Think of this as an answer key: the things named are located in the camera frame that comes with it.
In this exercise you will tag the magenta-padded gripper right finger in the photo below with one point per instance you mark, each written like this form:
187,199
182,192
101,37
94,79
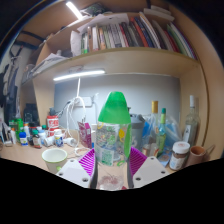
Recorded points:
150,170

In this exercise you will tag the dark hanging clothes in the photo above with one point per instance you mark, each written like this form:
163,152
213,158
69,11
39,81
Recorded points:
9,90

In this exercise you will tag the short ceiling light bar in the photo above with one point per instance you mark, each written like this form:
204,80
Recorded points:
74,10

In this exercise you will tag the brown bottle with green cap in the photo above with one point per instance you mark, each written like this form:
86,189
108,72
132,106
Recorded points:
37,140

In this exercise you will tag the red and white can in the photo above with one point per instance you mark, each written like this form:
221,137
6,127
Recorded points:
52,122

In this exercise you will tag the long under-shelf light bar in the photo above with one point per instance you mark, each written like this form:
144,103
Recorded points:
80,74

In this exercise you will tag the white pill bottle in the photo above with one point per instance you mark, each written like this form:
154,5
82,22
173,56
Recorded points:
58,139

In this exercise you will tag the clear green-capped drink bottle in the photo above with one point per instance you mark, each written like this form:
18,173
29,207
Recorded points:
114,111

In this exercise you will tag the white mug with green base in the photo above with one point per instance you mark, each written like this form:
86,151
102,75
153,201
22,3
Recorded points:
55,156

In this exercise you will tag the grey shaker bottle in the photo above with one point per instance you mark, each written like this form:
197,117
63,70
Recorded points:
137,128

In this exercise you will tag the green plastic bottle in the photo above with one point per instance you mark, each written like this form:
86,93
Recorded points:
19,128

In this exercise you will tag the clear glass bottle gold cap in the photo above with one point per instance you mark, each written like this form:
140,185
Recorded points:
152,130

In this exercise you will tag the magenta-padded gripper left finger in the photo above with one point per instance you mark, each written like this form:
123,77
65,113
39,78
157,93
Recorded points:
73,171

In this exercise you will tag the white wall socket strip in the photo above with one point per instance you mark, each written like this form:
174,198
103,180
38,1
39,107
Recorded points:
83,101

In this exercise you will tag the slim bottle with green cap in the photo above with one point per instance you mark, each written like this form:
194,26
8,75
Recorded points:
162,133

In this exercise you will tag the brown jar with white lid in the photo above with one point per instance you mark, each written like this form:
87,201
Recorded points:
179,155

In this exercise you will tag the white bottle with blue label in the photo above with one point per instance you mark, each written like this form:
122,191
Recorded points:
23,139

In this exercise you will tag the magenta pouch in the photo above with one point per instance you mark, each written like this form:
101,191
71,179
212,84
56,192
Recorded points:
85,135

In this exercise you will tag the black box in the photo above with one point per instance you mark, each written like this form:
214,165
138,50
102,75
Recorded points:
31,115

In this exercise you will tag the blue plastic bag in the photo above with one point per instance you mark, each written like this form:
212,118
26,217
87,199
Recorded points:
173,131

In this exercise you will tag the wooden shelf unit with books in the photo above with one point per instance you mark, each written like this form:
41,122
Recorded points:
133,60

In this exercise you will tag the tall clear bottle white cap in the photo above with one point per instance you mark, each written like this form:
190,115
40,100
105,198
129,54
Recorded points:
191,126

